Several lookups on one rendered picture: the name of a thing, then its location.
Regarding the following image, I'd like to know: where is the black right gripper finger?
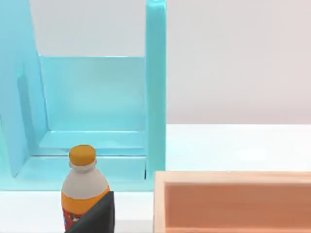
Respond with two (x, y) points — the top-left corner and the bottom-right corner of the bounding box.
(64, 190), (116, 233)

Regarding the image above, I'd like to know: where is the orange bottle with orange cap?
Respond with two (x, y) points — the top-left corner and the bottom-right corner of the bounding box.
(61, 144), (110, 232)

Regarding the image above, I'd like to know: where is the light blue rack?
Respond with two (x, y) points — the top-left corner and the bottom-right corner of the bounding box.
(0, 0), (167, 192)

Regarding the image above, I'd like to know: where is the shallow salmon-coloured box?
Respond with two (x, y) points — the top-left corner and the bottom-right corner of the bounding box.
(153, 170), (311, 233)

